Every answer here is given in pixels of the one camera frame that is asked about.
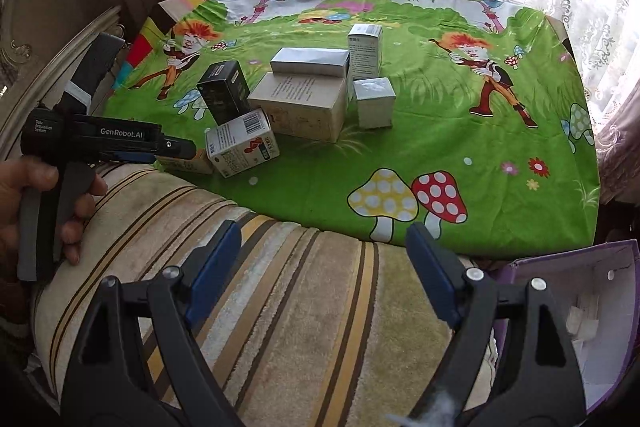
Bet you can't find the orange yellow box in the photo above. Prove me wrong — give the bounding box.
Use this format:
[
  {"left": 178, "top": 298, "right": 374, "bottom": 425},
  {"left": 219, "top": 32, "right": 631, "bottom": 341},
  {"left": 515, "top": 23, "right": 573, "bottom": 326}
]
[{"left": 156, "top": 148, "right": 214, "bottom": 174}]

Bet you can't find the white barcode music box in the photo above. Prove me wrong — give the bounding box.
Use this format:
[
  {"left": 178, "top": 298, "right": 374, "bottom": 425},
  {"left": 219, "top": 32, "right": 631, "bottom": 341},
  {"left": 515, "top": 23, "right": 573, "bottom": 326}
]
[{"left": 205, "top": 108, "right": 280, "bottom": 178}]

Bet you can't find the person's left hand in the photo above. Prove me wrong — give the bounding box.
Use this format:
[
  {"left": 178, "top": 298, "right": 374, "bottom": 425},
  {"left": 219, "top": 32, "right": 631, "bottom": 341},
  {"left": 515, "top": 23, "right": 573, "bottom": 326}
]
[{"left": 1, "top": 156, "right": 107, "bottom": 275}]

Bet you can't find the striped beige cushion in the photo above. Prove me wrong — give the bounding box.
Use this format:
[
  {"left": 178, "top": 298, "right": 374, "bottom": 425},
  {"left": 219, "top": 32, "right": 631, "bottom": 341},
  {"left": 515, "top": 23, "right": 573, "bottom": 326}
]
[{"left": 32, "top": 165, "right": 451, "bottom": 426}]

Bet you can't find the purple cardboard storage box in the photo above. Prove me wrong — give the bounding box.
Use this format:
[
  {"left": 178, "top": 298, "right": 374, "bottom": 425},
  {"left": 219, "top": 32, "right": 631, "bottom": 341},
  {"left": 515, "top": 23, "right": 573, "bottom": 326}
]
[{"left": 495, "top": 239, "right": 639, "bottom": 412}]

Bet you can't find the large beige text box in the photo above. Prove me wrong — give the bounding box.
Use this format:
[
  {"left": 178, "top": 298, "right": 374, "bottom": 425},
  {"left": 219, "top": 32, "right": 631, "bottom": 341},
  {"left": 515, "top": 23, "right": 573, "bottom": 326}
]
[{"left": 247, "top": 72, "right": 347, "bottom": 143}]

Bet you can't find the black Dormi box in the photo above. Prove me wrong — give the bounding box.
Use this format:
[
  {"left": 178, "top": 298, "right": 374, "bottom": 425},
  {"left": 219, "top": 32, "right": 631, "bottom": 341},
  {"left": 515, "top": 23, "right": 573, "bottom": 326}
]
[{"left": 196, "top": 61, "right": 250, "bottom": 126}]

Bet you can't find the pink patterned curtain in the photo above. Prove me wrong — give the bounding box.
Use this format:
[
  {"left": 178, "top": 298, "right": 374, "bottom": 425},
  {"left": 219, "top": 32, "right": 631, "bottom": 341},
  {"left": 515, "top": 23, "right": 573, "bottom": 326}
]
[{"left": 596, "top": 84, "right": 639, "bottom": 205}]

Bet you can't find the tall white medicine box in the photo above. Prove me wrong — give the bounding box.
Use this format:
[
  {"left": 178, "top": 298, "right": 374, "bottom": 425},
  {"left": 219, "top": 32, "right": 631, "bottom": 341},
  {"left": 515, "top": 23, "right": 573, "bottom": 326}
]
[{"left": 347, "top": 24, "right": 383, "bottom": 80}]

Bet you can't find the green cartoon tablecloth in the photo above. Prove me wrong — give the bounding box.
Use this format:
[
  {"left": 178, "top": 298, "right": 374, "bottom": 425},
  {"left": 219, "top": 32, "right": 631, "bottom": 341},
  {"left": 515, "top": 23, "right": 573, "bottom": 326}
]
[{"left": 105, "top": 0, "right": 600, "bottom": 258}]

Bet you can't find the small silver cube box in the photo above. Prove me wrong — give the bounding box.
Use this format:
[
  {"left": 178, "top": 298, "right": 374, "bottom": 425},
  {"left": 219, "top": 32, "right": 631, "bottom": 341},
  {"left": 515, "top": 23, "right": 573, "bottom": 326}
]
[{"left": 354, "top": 77, "right": 396, "bottom": 130}]

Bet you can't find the cream bedside cabinet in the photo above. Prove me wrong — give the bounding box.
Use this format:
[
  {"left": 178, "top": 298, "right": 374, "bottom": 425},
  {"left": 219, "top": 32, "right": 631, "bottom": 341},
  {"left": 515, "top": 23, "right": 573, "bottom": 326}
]
[{"left": 1, "top": 5, "right": 124, "bottom": 160}]

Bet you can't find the flat silver box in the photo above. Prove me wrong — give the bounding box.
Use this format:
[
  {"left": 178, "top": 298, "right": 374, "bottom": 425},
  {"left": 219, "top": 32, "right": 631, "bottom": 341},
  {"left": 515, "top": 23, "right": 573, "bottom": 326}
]
[{"left": 270, "top": 46, "right": 349, "bottom": 78}]

